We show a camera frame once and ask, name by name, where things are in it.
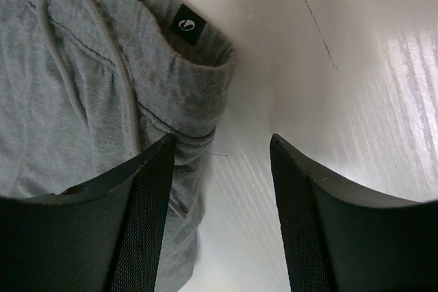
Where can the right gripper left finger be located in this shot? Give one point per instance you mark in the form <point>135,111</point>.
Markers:
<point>102,235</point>

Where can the grey shorts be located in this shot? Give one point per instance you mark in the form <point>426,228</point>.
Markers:
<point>89,84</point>

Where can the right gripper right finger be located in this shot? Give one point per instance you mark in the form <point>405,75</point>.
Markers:
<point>341,236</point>

